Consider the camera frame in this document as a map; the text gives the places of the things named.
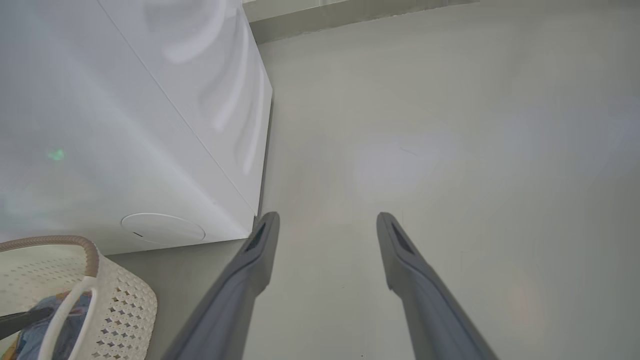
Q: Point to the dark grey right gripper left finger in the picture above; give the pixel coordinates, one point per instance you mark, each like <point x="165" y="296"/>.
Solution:
<point x="230" y="310"/>

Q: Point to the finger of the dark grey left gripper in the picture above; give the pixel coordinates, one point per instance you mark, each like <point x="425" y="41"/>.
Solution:
<point x="22" y="320"/>

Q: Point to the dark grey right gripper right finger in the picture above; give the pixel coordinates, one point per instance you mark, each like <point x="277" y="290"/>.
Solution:
<point x="435" y="315"/>

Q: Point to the blue cartoon print garment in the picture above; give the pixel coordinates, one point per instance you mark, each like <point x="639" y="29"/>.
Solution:
<point x="35" y="335"/>

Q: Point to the cream perforated laundry basket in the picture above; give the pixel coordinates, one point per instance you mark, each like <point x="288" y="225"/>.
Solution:
<point x="125" y="305"/>

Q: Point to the white front-load washing machine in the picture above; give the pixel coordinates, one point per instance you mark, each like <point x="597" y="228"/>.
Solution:
<point x="125" y="125"/>

